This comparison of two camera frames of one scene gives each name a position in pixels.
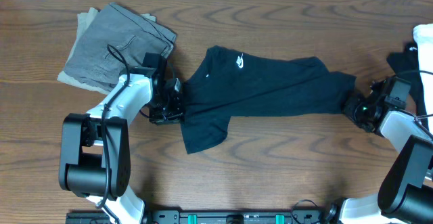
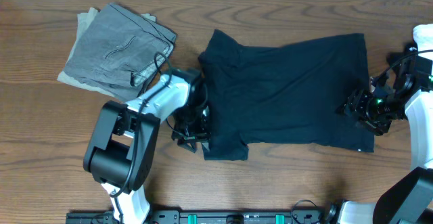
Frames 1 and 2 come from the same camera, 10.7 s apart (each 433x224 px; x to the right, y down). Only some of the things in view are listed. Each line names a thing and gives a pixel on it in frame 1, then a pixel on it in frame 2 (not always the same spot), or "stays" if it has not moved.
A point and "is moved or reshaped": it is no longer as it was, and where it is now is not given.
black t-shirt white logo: [231, 82] is moved or reshaped
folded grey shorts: [113, 42] stays
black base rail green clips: [176, 216] stays
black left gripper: [178, 114] → [187, 141]
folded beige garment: [84, 21] stays
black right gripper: [349, 109] stays
